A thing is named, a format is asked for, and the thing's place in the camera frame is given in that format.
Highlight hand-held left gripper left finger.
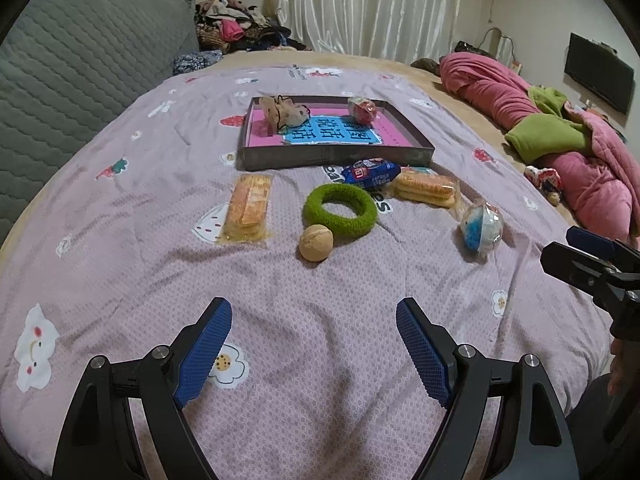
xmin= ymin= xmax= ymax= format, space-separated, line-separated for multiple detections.
xmin=52 ymin=296 xmax=233 ymax=480

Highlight blue snack packet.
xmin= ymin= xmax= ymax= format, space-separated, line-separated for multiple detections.
xmin=341 ymin=158 xmax=402 ymax=191

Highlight white curtain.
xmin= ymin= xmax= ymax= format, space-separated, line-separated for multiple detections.
xmin=270 ymin=0 xmax=466 ymax=63

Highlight pink and blue book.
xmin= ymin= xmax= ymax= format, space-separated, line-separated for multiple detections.
xmin=247 ymin=105 xmax=423 ymax=148

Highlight grey quilted headboard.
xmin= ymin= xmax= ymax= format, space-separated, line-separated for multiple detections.
xmin=0 ymin=0 xmax=201 ymax=248

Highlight beige spotted scrunchie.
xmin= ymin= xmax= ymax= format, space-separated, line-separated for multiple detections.
xmin=257 ymin=95 xmax=312 ymax=136

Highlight green blanket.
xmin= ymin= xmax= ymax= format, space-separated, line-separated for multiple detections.
xmin=504 ymin=85 xmax=601 ymax=163

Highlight green fluffy scrunchie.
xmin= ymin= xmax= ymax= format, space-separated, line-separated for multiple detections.
xmin=302 ymin=183 xmax=379 ymax=239

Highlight person's right hand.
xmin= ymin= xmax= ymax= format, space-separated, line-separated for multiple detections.
xmin=607 ymin=339 xmax=629 ymax=398

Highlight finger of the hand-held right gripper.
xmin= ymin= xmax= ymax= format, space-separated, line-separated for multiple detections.
xmin=540 ymin=241 xmax=623 ymax=293
xmin=566 ymin=226 xmax=633 ymax=265

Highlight small red white doll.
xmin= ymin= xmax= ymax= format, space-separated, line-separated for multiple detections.
xmin=523 ymin=165 xmax=563 ymax=206

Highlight dark grey shallow box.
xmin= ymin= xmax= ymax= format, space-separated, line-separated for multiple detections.
xmin=236 ymin=95 xmax=436 ymax=173

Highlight black wall television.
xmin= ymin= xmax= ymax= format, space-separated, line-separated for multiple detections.
xmin=564 ymin=32 xmax=636 ymax=116

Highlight pink quilt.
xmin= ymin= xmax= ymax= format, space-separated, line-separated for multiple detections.
xmin=439 ymin=51 xmax=640 ymax=248

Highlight dark bag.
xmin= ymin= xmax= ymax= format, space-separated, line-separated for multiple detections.
xmin=452 ymin=40 xmax=493 ymax=58

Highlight white metal rack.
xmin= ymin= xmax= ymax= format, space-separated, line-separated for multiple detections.
xmin=482 ymin=27 xmax=523 ymax=68

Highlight walnut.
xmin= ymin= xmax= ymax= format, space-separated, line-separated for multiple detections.
xmin=299 ymin=225 xmax=334 ymax=262

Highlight red and white capsule ball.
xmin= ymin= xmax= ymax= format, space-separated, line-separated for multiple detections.
xmin=346 ymin=96 xmax=378 ymax=124

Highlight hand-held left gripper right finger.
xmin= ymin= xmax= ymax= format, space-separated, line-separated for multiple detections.
xmin=395 ymin=297 xmax=581 ymax=480

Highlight blue floral cloth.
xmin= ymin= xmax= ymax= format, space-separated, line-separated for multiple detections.
xmin=172 ymin=50 xmax=223 ymax=77

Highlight brown cloth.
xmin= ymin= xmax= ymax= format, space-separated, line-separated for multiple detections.
xmin=410 ymin=57 xmax=443 ymax=78

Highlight blue and white capsule ball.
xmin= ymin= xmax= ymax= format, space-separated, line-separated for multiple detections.
xmin=459 ymin=199 xmax=505 ymax=261

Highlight pile of clothes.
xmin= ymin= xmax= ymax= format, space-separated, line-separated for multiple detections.
xmin=194 ymin=0 xmax=313 ymax=53

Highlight purple printed bedsheet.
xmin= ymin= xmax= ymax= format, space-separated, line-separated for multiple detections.
xmin=0 ymin=65 xmax=613 ymax=478

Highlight clear biscuit packet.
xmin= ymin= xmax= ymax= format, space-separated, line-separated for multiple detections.
xmin=390 ymin=167 xmax=462 ymax=209
xmin=217 ymin=174 xmax=277 ymax=246

